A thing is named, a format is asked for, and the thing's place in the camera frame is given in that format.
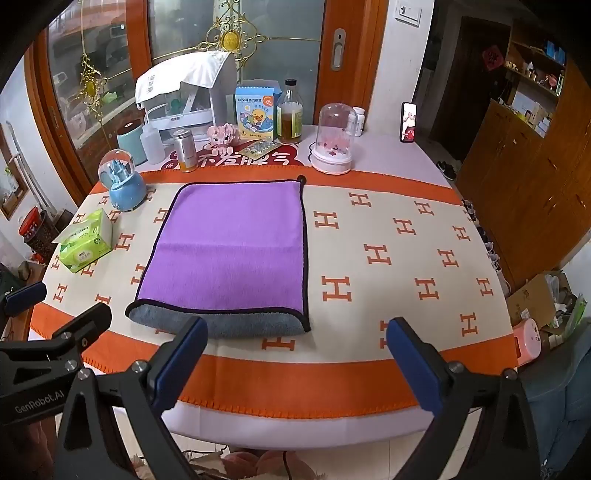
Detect cardboard box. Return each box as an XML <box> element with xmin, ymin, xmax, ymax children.
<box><xmin>505</xmin><ymin>270</ymin><xmax>587</xmax><ymax>342</ymax></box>

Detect wooden cabinet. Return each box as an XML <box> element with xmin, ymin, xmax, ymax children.
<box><xmin>455</xmin><ymin>99</ymin><xmax>591</xmax><ymax>296</ymax></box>

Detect wooden shelf unit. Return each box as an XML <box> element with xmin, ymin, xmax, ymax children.
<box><xmin>501</xmin><ymin>23</ymin><xmax>571</xmax><ymax>139</ymax></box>

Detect silver blister pack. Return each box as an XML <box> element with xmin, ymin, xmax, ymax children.
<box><xmin>242</xmin><ymin>140</ymin><xmax>282</xmax><ymax>160</ymax></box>

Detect smartphone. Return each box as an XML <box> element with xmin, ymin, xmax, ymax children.
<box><xmin>399</xmin><ymin>102</ymin><xmax>417</xmax><ymax>143</ymax></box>

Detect metal can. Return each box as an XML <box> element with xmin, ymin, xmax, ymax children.
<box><xmin>173</xmin><ymin>128</ymin><xmax>198</xmax><ymax>173</ymax></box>

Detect dark shoes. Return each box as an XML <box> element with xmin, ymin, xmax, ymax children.
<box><xmin>436</xmin><ymin>159</ymin><xmax>462</xmax><ymax>181</ymax></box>

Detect white light switch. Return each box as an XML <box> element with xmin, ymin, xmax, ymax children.
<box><xmin>394</xmin><ymin>0</ymin><xmax>422</xmax><ymax>26</ymax></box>

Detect glass dome with pink flowers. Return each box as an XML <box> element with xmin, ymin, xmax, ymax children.
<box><xmin>309</xmin><ymin>104</ymin><xmax>358</xmax><ymax>175</ymax></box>

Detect pale printed tablecloth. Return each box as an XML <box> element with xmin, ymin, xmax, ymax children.
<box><xmin>74</xmin><ymin>124</ymin><xmax>522</xmax><ymax>450</ymax></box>

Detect purple and grey towel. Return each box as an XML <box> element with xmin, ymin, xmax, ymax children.
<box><xmin>126</xmin><ymin>176</ymin><xmax>312</xmax><ymax>339</ymax></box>

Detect red bucket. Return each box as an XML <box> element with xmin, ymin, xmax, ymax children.
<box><xmin>18</xmin><ymin>207</ymin><xmax>44</xmax><ymax>241</ymax></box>

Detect green tissue pack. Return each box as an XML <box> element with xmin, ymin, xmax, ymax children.
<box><xmin>52</xmin><ymin>208</ymin><xmax>114</xmax><ymax>274</ymax></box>

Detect blue snow globe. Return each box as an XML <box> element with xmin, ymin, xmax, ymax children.
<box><xmin>98</xmin><ymin>148</ymin><xmax>147</xmax><ymax>213</ymax></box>

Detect blue-grey cloth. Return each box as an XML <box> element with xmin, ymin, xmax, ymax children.
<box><xmin>519</xmin><ymin>342</ymin><xmax>591</xmax><ymax>462</ymax></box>

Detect white pill bottle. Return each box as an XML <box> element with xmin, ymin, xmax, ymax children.
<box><xmin>347</xmin><ymin>107</ymin><xmax>366</xmax><ymax>138</ymax></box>

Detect orange patterned blanket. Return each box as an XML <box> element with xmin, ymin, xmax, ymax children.
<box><xmin>28</xmin><ymin>171</ymin><xmax>518</xmax><ymax>421</ymax></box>

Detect metal door handle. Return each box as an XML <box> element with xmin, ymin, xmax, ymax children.
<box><xmin>331</xmin><ymin>28</ymin><xmax>346</xmax><ymax>71</ymax></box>

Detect wooden framed glass door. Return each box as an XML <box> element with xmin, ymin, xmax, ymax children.
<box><xmin>148</xmin><ymin>0</ymin><xmax>389</xmax><ymax>127</ymax></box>

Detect amber glass bottle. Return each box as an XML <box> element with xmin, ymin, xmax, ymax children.
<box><xmin>276</xmin><ymin>79</ymin><xmax>304</xmax><ymax>144</ymax></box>

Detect white appliance with cloth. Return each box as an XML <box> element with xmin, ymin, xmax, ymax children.
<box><xmin>136</xmin><ymin>58</ymin><xmax>237</xmax><ymax>141</ymax></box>

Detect row of shoes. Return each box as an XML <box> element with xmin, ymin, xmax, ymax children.
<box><xmin>462</xmin><ymin>198</ymin><xmax>504</xmax><ymax>278</ymax></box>

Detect blue duck print carton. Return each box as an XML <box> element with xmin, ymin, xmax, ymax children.
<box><xmin>235</xmin><ymin>79</ymin><xmax>283</xmax><ymax>141</ymax></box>

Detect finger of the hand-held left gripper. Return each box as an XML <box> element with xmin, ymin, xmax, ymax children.
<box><xmin>0</xmin><ymin>303</ymin><xmax>113</xmax><ymax>370</ymax></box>
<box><xmin>0</xmin><ymin>282</ymin><xmax>48</xmax><ymax>317</ymax></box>

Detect pink block pig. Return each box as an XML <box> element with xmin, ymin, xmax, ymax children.
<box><xmin>207</xmin><ymin>124</ymin><xmax>237</xmax><ymax>147</ymax></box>

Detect pink pig toy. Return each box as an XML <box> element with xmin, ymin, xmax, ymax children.
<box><xmin>513</xmin><ymin>318</ymin><xmax>541</xmax><ymax>367</ymax></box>

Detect white squeeze bottle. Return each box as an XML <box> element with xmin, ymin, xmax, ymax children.
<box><xmin>139</xmin><ymin>121</ymin><xmax>167</xmax><ymax>165</ymax></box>

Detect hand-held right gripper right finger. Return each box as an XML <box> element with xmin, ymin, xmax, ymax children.
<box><xmin>387</xmin><ymin>318</ymin><xmax>541</xmax><ymax>480</ymax></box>

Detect teal canister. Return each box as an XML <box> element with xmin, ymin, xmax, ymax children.
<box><xmin>116</xmin><ymin>121</ymin><xmax>148</xmax><ymax>164</ymax></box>

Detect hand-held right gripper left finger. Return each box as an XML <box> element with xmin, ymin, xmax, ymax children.
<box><xmin>53</xmin><ymin>316</ymin><xmax>208</xmax><ymax>480</ymax></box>

